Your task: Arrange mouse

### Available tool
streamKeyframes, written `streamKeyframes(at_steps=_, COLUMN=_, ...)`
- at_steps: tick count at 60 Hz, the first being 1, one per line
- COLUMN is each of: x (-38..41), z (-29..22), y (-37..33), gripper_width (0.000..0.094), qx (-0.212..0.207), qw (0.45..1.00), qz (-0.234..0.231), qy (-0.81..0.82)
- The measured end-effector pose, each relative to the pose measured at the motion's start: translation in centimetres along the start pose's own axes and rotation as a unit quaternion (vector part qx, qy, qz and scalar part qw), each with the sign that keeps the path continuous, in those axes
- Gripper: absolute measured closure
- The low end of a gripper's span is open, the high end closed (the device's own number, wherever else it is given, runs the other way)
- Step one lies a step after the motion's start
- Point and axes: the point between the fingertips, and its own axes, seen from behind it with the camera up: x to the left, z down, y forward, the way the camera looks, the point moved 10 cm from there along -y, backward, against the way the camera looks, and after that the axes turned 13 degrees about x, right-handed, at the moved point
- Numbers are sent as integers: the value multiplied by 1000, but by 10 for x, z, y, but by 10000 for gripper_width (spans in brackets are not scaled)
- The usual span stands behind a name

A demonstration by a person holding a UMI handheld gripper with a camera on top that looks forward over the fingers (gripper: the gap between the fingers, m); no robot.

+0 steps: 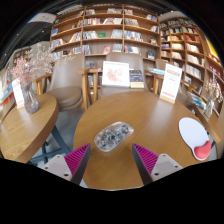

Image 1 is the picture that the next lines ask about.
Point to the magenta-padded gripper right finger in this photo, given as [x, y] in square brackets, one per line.
[146, 159]

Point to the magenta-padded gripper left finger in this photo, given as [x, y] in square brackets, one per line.
[77, 158]

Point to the transparent computer mouse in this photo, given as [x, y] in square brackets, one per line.
[113, 136]

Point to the white mouse pad red rest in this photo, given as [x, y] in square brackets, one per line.
[191, 133]

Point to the round wooden side table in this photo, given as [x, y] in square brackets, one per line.
[215, 130]
[26, 133]

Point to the glass vase with pink flowers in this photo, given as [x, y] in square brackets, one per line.
[30, 98]

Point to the stack of books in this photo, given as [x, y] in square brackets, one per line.
[197, 100]

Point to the white sign on wooden stand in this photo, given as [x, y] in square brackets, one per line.
[171, 81]

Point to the dark book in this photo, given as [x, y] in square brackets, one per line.
[136, 78]

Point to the small white card sign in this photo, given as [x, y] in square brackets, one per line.
[18, 93]

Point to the light blue book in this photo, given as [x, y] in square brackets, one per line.
[156, 71]

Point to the white framed floral picture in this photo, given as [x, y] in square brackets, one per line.
[115, 74]

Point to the flat wooden bookshelf with books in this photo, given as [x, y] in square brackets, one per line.
[100, 33]

